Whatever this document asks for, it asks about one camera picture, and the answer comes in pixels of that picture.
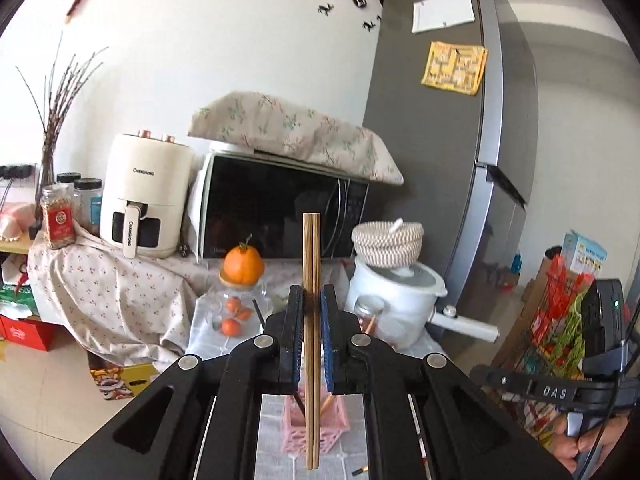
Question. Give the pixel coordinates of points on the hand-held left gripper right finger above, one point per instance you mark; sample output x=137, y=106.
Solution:
x=328, y=330

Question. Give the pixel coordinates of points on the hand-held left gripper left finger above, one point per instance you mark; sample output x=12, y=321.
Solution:
x=296, y=325

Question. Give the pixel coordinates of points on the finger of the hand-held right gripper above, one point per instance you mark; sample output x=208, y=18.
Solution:
x=530, y=385

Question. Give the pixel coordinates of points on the wooden chopstick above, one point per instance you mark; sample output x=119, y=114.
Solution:
x=316, y=250
x=307, y=250

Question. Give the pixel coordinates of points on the pink perforated utensil holder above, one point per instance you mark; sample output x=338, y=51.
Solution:
x=332, y=435

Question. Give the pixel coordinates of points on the dark brown chopstick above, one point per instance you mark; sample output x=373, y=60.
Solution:
x=360, y=470

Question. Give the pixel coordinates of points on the person's right hand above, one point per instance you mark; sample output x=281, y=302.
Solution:
x=595, y=447

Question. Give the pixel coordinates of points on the assorted snack packets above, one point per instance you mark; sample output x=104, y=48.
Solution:
x=560, y=330

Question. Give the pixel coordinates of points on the silver lid glass jar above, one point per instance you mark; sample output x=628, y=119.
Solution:
x=369, y=307

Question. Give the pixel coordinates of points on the small tangerine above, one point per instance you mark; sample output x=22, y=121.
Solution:
x=245, y=314
x=232, y=305
x=230, y=327

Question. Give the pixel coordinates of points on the blue and white box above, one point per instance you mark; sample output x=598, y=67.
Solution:
x=582, y=252

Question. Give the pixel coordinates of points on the white electric cooking pot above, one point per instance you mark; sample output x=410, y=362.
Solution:
x=395, y=300

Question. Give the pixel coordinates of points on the large orange with stem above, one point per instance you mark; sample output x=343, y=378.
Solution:
x=243, y=265

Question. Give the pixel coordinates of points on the glass fruit stand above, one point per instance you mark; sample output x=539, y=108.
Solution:
x=212, y=310

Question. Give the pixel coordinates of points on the blue plastic bag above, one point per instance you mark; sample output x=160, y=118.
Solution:
x=515, y=265

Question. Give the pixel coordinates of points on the black microwave oven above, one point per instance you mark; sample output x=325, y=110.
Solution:
x=260, y=200

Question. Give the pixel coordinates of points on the yellow printed carton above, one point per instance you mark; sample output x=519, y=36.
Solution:
x=120, y=382

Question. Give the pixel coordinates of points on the grey refrigerator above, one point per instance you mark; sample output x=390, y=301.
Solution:
x=425, y=160

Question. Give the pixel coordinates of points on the floral tablecloth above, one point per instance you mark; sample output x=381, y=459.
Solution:
x=100, y=285

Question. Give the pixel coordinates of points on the floral cloth cover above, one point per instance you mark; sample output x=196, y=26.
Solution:
x=280, y=125

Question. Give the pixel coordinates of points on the cream air fryer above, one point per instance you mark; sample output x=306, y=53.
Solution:
x=150, y=180

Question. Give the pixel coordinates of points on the dark lid jar blue label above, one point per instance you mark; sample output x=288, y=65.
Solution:
x=90, y=205

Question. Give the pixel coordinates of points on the red label spice jar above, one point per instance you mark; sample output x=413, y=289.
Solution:
x=59, y=220

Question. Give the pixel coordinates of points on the red box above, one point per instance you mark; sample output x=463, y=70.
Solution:
x=25, y=332

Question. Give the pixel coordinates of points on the yellow printed paper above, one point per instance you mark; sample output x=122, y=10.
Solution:
x=452, y=67

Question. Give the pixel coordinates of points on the glass vase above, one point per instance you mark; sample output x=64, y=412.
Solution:
x=46, y=175

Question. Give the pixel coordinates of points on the pink bag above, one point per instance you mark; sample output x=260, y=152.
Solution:
x=15, y=220

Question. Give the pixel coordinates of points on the black power strip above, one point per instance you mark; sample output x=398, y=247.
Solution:
x=17, y=171

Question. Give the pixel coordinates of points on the dry branches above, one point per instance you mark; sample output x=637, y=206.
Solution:
x=60, y=100

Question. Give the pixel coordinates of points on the white paper sheet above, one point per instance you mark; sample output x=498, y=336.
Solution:
x=442, y=10

